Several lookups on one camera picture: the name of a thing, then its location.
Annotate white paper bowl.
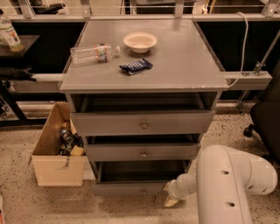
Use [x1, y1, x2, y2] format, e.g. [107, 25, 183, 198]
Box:
[123, 32, 158, 53]

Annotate grey drawer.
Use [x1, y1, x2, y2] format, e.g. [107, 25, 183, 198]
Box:
[93, 159, 191, 197]
[85, 134, 201, 161]
[71, 110, 214, 137]

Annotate dark blue snack packet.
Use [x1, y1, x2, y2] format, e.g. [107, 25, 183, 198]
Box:
[119, 58, 153, 75]

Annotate yellow sponge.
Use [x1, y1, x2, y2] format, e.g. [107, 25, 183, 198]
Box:
[70, 145, 84, 156]

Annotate cardboard box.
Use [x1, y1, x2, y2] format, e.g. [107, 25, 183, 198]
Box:
[31, 102, 86, 186]

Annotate white cable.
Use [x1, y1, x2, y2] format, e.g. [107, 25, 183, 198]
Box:
[227, 11, 249, 88]

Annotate grey bottom drawer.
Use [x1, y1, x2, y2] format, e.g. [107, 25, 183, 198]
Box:
[93, 159, 191, 197]

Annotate black office chair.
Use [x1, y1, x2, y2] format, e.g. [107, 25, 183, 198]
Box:
[243, 61, 280, 164]

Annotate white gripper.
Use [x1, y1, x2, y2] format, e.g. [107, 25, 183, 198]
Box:
[164, 180, 189, 207]

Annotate clear plastic water bottle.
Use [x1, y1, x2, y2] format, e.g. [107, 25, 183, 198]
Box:
[70, 44, 121, 64]

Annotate metal clamp rod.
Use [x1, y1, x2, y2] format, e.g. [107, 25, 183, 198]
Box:
[250, 30, 280, 76]

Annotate grey middle drawer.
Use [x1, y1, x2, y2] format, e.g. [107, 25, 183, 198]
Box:
[85, 134, 201, 161]

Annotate grey drawer cabinet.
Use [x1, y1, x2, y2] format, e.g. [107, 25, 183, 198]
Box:
[59, 19, 230, 176]

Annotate dark items in box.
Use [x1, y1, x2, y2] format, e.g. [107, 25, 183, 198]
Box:
[59, 129, 83, 156]

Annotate black side table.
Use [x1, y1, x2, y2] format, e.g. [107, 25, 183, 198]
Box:
[0, 35, 45, 127]

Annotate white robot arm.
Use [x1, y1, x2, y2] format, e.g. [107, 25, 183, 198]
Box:
[164, 145, 277, 224]

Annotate grey top drawer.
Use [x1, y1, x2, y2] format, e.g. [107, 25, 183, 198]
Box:
[71, 110, 214, 137]

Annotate green label bottle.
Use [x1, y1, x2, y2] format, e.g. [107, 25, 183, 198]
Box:
[0, 9, 25, 53]

